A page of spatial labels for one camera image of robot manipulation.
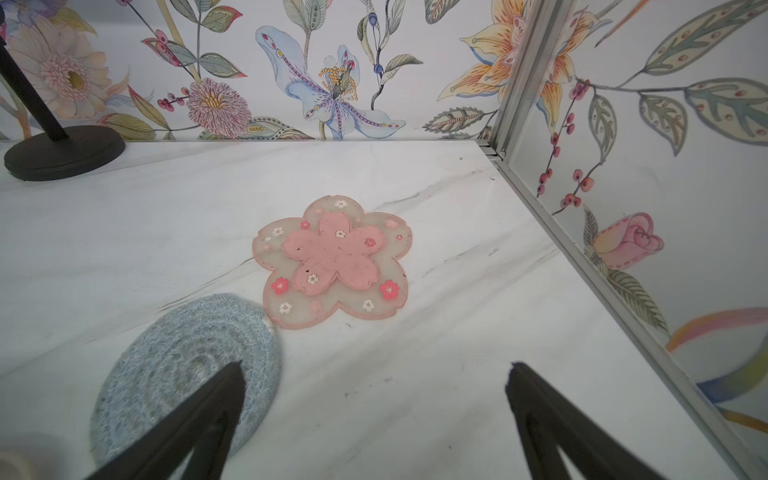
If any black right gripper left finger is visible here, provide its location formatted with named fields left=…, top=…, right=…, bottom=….
left=90, top=362, right=246, bottom=480

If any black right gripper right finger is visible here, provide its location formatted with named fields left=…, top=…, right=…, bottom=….
left=505, top=362, right=663, bottom=480

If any blue woven round coaster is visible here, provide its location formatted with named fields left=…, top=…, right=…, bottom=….
left=89, top=293, right=282, bottom=467

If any white cup with purple outside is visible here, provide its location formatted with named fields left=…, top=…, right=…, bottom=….
left=0, top=451, right=36, bottom=480

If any pink flower silicone coaster right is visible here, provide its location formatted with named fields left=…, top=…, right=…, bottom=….
left=252, top=196, right=413, bottom=330

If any black microphone stand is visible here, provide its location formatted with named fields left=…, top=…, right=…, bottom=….
left=1, top=48, right=125, bottom=181

